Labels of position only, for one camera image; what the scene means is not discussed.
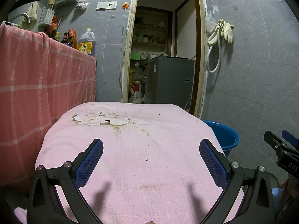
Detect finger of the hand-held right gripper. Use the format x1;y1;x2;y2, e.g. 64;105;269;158
281;130;299;149
264;131;291;155

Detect crumpled white plastic bag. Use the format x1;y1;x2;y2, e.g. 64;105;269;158
75;0;89;10

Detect cream hanging rag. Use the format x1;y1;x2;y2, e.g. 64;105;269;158
19;2;39;31

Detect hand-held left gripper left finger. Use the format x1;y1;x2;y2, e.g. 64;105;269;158
26;139;104;224

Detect metal faucet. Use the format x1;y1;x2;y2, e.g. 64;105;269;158
8;13;31;25

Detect pink checked cloth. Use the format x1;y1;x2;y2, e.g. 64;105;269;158
0;21;97;192

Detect red mesh bag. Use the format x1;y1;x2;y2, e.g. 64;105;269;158
48;15;58;38

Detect grey washing machine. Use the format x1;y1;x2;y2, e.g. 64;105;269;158
145;56;195;112

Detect white utensil holder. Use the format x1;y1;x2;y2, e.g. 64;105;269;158
39;7;55;27

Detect cream rubber glove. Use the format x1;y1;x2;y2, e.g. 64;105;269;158
221;21;234;43

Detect wooden shelf unit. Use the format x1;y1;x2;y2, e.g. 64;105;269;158
132;6;173;52

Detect grey stool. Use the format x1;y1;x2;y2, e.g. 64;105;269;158
266;173;280;189

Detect pink floral blanket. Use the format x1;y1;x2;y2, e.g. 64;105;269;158
14;101;246;224

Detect cooking oil bottle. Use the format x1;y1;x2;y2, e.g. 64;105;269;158
77;28;96;57

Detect person's blue jeans leg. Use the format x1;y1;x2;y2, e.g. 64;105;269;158
272;188;284;213

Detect white wall rack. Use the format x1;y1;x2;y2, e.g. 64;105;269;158
54;0;78;7

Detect red and white sack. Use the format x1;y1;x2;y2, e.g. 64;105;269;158
129;80;143;104

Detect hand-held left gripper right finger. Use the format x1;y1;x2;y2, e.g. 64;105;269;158
199;139;275;224

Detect blue plastic bucket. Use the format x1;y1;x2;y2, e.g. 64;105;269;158
202;121;240;158

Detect pile of plastic bags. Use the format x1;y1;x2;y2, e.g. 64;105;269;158
130;61;149;84

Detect wooden door frame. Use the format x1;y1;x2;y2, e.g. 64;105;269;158
120;0;208;118

